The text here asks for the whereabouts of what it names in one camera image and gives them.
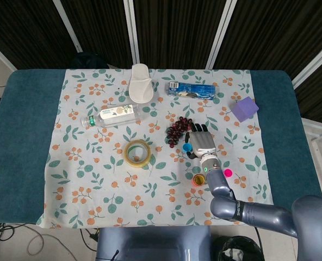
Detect dark chair backrest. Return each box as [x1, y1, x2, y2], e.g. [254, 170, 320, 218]
[70, 53, 110, 70]

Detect white floor cable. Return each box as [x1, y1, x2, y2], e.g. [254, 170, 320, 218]
[14, 224, 77, 256]

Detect white metal rack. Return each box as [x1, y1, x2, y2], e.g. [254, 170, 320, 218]
[302, 117, 322, 153]

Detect dark red grape bunch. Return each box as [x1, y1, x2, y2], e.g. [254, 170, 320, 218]
[165, 116, 196, 149]

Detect teal table cover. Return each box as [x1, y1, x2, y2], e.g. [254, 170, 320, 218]
[0, 69, 322, 226]

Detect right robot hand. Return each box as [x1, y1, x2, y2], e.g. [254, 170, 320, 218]
[184, 122, 218, 160]

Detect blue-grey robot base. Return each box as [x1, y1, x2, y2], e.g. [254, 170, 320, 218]
[95, 226, 213, 261]

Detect clear tape roll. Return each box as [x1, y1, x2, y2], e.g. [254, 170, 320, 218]
[123, 139, 153, 169]

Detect blue snack packet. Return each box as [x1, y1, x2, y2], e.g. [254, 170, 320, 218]
[165, 80, 219, 101]

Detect black cables under table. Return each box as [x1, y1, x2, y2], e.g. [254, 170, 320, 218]
[80, 228, 100, 243]

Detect clear plastic bottle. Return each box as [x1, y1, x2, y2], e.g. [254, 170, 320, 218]
[80, 103, 141, 128]

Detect white slipper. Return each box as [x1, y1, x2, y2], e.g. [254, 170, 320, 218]
[128, 64, 154, 104]

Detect black trash bin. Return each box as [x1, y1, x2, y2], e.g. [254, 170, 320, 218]
[217, 235, 265, 261]

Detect orange cup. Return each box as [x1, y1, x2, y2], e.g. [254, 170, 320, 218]
[192, 173, 206, 188]

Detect white partition frame post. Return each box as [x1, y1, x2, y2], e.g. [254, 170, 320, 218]
[291, 40, 322, 90]
[0, 38, 16, 71]
[52, 0, 83, 53]
[123, 0, 140, 66]
[206, 0, 237, 70]

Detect floral tablecloth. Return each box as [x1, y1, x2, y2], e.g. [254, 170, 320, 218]
[36, 69, 276, 229]

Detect purple foam block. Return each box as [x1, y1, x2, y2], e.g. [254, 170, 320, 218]
[231, 96, 260, 122]

